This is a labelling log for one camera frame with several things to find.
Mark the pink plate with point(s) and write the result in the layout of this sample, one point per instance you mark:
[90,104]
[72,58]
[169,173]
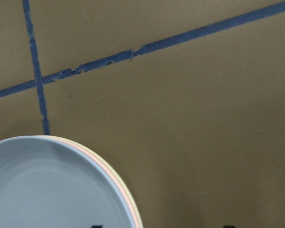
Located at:
[114,175]

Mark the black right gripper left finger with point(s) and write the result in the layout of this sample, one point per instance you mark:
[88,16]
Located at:
[97,226]

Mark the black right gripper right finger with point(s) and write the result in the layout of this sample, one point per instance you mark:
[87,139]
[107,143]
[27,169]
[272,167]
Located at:
[229,226]

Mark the blue plate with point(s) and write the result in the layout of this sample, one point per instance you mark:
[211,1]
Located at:
[48,184]

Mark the cream white plate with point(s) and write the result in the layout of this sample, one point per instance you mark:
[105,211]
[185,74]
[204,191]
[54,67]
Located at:
[128,190]

